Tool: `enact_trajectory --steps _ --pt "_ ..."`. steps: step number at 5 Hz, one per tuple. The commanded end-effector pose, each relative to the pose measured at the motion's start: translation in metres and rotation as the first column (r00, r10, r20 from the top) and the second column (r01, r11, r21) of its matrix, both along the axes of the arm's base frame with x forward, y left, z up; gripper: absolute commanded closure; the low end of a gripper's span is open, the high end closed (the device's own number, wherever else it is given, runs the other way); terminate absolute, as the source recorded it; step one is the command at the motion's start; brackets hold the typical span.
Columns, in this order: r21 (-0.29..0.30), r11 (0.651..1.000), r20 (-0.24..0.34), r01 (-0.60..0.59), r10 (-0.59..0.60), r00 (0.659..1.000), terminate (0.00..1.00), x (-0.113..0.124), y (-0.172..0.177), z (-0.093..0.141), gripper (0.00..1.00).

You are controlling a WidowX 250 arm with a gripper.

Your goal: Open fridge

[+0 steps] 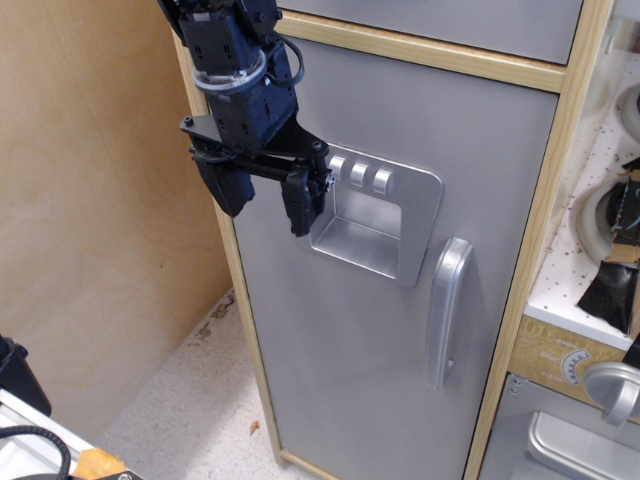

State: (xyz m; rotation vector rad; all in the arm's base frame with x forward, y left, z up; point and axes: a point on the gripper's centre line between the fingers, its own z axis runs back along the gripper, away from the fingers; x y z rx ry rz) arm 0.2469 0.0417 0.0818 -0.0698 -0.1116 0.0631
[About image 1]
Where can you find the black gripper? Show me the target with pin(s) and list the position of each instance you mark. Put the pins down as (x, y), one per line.
(252, 124)

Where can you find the silver freezer door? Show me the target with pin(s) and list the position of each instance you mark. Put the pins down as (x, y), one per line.
(534, 29)

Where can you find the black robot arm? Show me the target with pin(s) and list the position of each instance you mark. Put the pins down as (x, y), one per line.
(240, 64)

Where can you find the silver oven door handle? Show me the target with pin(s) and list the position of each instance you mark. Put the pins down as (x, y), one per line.
(579, 453)

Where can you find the orange tape piece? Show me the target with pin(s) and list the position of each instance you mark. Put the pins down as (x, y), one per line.
(96, 463)

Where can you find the silver ice dispenser panel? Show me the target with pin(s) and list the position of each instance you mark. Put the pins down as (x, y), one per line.
(379, 214)

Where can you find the wooden toy kitchen cabinet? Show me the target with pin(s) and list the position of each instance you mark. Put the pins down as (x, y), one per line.
(569, 82)

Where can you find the black box device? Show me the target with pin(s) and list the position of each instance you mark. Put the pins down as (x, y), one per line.
(18, 378)

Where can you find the silver oven door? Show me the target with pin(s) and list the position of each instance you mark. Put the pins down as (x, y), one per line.
(506, 455)

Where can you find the silver fridge door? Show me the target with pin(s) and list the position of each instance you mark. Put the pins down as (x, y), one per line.
(377, 329)

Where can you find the silver fridge door handle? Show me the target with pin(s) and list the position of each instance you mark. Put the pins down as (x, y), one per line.
(446, 287)

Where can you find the silver oven knob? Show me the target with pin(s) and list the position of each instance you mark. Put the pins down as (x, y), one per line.
(614, 387)

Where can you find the aluminium rail frame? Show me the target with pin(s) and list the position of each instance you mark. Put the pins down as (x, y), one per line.
(29, 455)

